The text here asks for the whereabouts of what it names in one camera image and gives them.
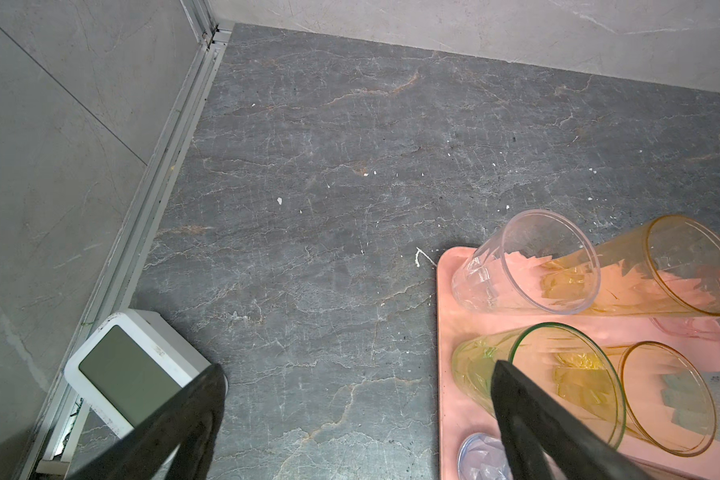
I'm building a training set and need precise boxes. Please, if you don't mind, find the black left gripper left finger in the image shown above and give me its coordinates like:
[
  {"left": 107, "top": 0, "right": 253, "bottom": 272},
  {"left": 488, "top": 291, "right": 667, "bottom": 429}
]
[{"left": 70, "top": 364, "right": 226, "bottom": 479}]

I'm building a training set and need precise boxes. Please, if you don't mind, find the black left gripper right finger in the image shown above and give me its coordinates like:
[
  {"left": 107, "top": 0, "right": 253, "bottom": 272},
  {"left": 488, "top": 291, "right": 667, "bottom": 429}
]
[{"left": 491, "top": 360, "right": 649, "bottom": 479}]

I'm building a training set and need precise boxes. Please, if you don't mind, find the tall blue glass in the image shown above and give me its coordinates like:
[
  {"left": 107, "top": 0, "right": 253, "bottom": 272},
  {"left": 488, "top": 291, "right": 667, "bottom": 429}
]
[{"left": 457, "top": 433, "right": 512, "bottom": 480}]

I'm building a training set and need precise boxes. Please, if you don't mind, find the tall green glass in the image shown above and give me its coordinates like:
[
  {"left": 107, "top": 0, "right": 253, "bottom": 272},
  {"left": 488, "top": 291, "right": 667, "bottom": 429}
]
[{"left": 451, "top": 322, "right": 626, "bottom": 448}]

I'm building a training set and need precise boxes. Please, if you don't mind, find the pink plastic tray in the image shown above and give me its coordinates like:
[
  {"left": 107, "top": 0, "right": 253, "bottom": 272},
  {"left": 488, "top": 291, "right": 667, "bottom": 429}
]
[{"left": 436, "top": 246, "right": 720, "bottom": 479}]

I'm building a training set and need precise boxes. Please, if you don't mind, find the short yellow glass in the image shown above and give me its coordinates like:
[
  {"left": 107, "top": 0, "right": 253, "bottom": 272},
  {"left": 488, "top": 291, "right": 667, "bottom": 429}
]
[{"left": 603, "top": 341, "right": 717, "bottom": 457}]

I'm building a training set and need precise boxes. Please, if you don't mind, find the clear glass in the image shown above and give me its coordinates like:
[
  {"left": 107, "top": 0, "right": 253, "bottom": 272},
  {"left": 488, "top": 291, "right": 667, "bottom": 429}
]
[{"left": 451, "top": 209, "right": 602, "bottom": 315}]

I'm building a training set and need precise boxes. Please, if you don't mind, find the tall yellow glass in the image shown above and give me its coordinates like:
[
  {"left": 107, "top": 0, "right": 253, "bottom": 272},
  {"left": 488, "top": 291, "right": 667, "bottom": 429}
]
[{"left": 539, "top": 214, "right": 720, "bottom": 318}]

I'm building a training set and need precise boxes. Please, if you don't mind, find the white digital clock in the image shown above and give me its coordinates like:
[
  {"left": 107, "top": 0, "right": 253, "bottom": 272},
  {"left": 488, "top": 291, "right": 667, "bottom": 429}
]
[{"left": 64, "top": 309, "right": 210, "bottom": 438}]

